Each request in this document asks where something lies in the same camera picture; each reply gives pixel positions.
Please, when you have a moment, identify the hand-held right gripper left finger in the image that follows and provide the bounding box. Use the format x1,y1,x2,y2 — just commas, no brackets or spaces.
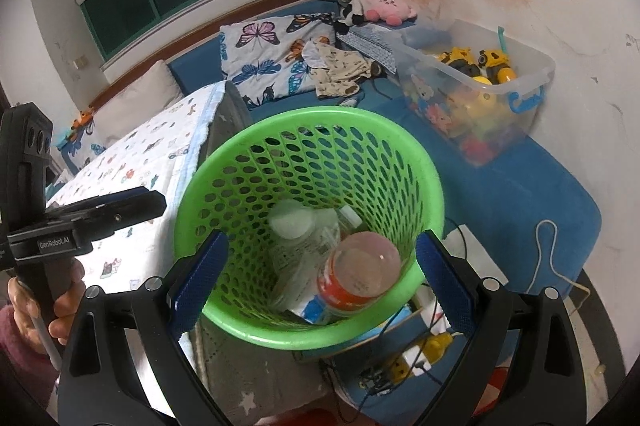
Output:
56,230,230,426

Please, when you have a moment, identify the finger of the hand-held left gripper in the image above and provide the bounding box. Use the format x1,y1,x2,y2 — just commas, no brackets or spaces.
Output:
67,191,167,241
46,187,153,214

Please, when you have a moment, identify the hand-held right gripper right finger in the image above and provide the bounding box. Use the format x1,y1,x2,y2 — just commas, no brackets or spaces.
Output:
414,230,601,426

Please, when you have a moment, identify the red printed cylindrical can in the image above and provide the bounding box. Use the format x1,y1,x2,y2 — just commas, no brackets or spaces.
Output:
316,231,403,317

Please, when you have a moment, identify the blue and white packet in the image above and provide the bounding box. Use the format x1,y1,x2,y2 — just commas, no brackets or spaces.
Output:
287,291,335,326

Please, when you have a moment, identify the green plastic mesh basket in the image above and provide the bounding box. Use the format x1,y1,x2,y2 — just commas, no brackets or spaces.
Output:
174,106,446,351

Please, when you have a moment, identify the person's left forearm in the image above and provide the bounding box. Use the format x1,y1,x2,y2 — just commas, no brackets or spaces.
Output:
0,306,62,409

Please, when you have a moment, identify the person's left hand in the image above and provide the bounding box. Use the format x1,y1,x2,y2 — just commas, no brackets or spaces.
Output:
7,262,87,355

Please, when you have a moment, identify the small butterfly-print pillow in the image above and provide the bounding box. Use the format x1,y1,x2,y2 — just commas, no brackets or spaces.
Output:
56,137,107,173

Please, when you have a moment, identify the white animal-print blanket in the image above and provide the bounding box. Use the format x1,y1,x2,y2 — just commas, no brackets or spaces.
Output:
45,82,226,426

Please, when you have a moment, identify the orange plush toy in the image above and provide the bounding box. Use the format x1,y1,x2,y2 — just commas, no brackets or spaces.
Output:
70,106,97,131

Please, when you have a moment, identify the yellow and white power strip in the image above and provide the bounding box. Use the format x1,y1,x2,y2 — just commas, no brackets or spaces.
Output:
385,331,455,380

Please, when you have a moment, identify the grey pillow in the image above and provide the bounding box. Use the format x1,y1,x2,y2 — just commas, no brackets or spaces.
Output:
92,60,183,141

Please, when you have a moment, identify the blue mattress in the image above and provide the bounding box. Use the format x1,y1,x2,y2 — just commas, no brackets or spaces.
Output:
167,0,601,422

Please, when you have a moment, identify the clear plastic storage box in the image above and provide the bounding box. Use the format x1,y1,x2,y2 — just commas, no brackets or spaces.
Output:
395,20,557,167

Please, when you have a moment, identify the yellow toy ball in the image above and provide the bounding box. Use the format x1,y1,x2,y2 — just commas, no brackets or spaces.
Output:
462,76,502,117

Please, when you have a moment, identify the large butterfly-print pillow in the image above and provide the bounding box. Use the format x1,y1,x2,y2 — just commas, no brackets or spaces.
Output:
219,12,337,109

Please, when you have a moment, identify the yellow toy vehicle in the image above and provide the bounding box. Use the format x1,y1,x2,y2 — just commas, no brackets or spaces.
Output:
439,47,478,77
475,49,517,85

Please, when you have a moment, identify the beige printed garment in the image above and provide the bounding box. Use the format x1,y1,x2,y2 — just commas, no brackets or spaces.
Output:
300,38,384,100

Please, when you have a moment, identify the black-white patterned cloth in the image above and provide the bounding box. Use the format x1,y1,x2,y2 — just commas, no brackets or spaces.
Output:
335,26,401,74

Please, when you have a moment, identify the pink plush toy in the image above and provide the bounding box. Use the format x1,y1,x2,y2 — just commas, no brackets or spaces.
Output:
364,0,418,27

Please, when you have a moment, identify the white cable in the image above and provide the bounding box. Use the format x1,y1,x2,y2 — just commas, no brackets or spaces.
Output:
530,221,592,307

